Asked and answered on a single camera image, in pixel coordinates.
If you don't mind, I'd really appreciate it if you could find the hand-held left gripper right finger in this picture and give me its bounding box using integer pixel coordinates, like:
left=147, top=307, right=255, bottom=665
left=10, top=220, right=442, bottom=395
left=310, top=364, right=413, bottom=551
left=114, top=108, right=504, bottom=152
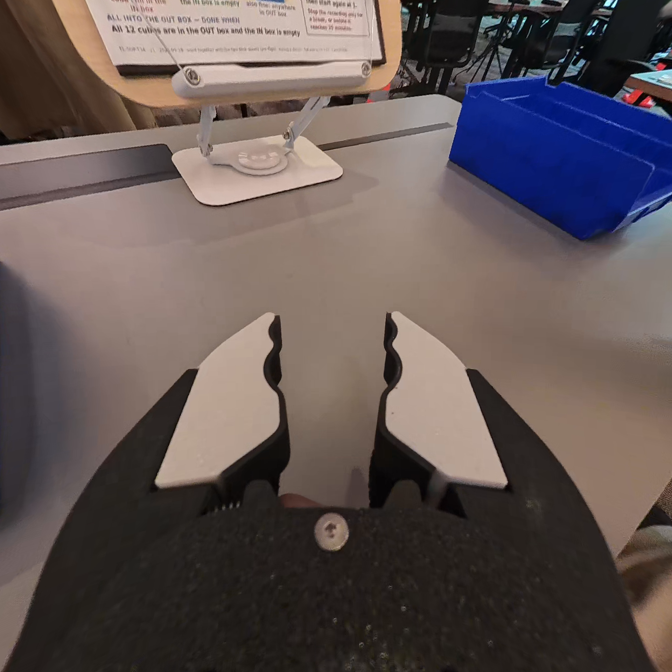
left=369, top=311, right=509, bottom=509

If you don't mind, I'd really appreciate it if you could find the wooden document stand white base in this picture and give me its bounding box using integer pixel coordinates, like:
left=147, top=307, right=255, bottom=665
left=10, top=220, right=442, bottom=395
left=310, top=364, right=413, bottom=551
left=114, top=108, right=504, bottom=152
left=52, top=0, right=403, bottom=207

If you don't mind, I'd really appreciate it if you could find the black office chair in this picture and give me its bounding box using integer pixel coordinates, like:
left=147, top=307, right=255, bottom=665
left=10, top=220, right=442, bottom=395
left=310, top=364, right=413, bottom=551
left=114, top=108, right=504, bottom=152
left=404, top=0, right=491, bottom=96

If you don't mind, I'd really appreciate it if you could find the printed instruction sheet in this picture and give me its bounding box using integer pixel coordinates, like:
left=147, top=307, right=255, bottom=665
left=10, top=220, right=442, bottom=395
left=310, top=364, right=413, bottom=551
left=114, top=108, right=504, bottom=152
left=84, top=0, right=387, bottom=77

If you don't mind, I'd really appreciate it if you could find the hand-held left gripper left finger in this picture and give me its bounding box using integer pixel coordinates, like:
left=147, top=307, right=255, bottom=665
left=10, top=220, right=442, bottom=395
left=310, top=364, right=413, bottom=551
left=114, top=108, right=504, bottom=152
left=155, top=312, right=291, bottom=507

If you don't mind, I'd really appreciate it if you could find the blue plastic bin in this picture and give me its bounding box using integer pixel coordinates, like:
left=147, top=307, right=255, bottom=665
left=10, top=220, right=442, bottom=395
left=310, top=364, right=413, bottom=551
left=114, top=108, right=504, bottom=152
left=449, top=75, right=672, bottom=241

